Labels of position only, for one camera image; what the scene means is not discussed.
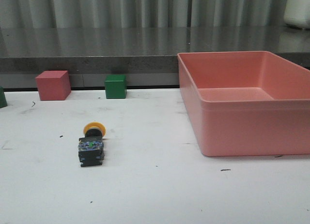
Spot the yellow push button switch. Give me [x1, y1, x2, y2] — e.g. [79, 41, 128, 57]
[78, 122, 106, 167]

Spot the green cube block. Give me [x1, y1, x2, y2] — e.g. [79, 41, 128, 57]
[105, 75, 127, 99]

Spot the dark stone counter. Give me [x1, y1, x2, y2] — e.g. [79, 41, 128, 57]
[0, 26, 310, 90]

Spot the pink plastic bin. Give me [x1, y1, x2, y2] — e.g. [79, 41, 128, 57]
[177, 51, 310, 156]

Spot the pink cube block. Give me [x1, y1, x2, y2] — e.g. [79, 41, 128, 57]
[35, 70, 71, 101]

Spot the green block at left edge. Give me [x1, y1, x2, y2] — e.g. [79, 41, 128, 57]
[0, 86, 8, 108]

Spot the white appliance in background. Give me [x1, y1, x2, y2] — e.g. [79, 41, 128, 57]
[283, 0, 310, 29]

